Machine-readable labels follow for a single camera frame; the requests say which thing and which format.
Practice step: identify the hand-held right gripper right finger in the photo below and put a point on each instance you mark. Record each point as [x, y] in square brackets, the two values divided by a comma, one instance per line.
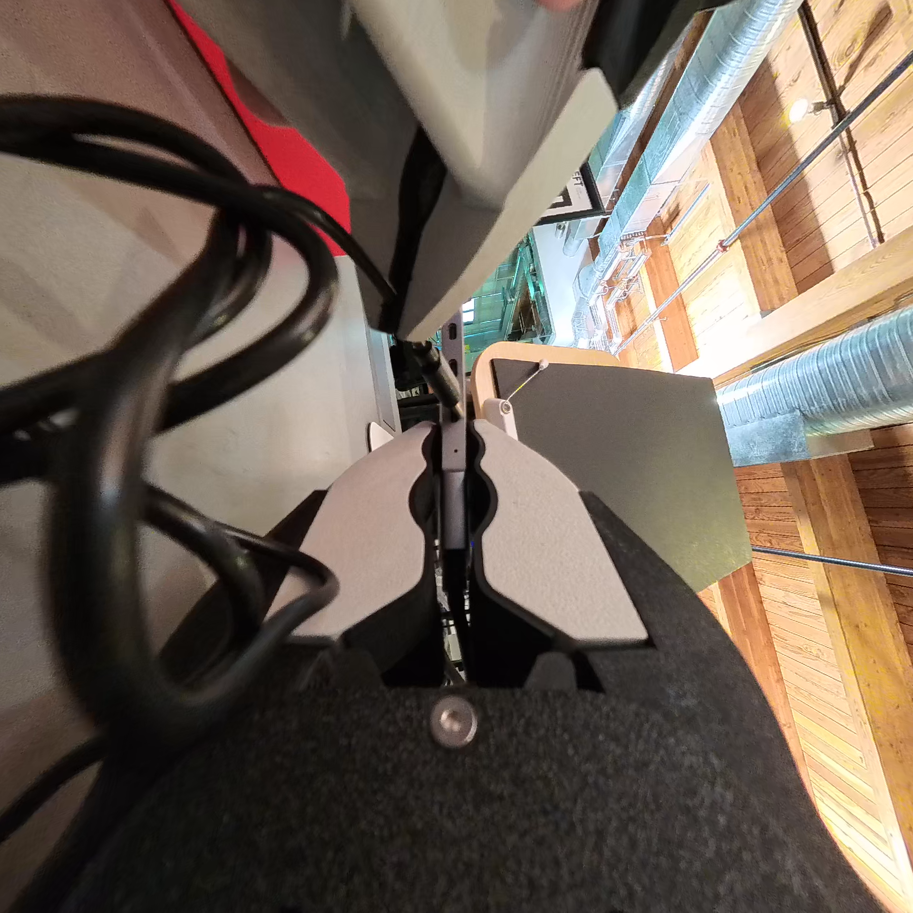
[549, 549]

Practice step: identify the silver insulated duct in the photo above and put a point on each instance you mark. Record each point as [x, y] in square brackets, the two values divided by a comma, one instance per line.
[699, 93]

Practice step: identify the wooden board with black panel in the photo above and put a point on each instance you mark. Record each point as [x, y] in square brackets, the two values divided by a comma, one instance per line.
[620, 463]

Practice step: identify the white clamp bar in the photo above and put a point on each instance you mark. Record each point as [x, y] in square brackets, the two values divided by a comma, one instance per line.
[499, 417]

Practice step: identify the grey usb hub with tail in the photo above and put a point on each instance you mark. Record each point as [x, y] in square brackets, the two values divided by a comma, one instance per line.
[454, 499]

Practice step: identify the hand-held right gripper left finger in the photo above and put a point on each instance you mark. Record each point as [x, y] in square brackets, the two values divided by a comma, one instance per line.
[371, 549]

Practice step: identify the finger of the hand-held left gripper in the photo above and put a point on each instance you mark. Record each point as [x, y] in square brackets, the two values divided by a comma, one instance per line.
[499, 107]
[463, 264]

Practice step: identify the round silver duct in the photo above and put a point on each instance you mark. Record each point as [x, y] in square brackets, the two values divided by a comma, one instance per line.
[820, 385]

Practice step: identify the framed marker sign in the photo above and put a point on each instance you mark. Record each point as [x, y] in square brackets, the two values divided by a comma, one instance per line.
[570, 203]

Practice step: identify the red plastic bin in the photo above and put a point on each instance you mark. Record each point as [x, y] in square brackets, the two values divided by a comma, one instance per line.
[299, 157]

